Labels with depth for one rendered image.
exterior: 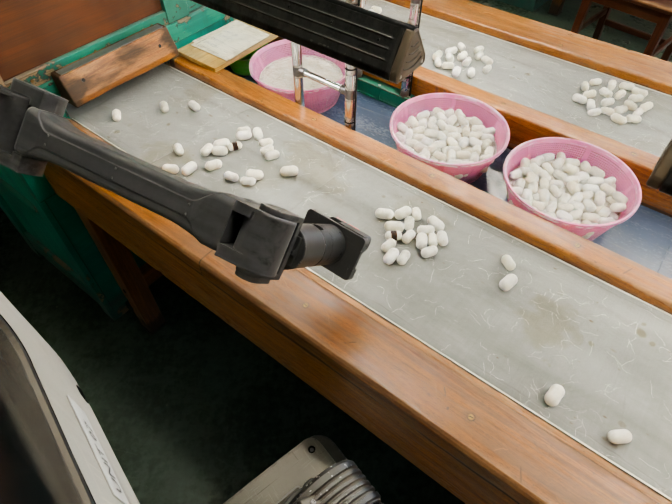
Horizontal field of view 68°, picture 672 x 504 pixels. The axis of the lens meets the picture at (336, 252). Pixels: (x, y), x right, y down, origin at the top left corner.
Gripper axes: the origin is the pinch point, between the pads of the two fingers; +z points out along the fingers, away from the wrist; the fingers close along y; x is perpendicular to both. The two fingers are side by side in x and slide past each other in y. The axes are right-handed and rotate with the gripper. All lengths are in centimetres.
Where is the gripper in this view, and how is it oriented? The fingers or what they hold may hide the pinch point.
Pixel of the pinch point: (356, 242)
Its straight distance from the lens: 77.8
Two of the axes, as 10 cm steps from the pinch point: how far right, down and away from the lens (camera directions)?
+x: -3.9, 8.8, 2.6
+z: 4.8, -0.4, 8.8
